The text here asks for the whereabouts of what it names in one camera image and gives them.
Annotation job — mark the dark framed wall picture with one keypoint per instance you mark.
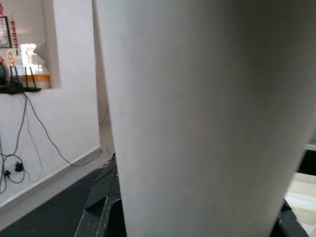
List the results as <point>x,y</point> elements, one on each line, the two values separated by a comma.
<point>5,32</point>

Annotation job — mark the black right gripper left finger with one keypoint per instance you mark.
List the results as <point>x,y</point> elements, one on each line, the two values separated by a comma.
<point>98,209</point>

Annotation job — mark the black power adapter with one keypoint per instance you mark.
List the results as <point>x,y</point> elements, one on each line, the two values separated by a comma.
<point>18,166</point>

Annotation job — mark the black electronic device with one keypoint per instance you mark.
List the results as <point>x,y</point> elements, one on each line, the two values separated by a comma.
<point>17,86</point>

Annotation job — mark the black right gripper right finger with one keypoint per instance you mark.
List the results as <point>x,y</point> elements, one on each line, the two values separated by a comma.
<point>291,222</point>

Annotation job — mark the white plastic table leg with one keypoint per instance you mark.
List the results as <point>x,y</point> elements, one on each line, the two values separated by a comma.
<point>197,111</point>

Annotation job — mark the black tablecloth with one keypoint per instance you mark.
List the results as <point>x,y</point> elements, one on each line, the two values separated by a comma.
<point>49,209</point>

